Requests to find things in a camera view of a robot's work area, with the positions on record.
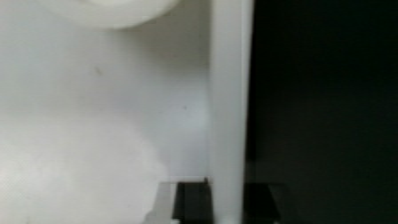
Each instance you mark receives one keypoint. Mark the white square table top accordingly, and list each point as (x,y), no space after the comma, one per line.
(123,108)

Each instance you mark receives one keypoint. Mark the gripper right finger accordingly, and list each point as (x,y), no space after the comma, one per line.
(267,204)

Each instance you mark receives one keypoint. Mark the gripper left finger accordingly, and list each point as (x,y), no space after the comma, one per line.
(192,203)

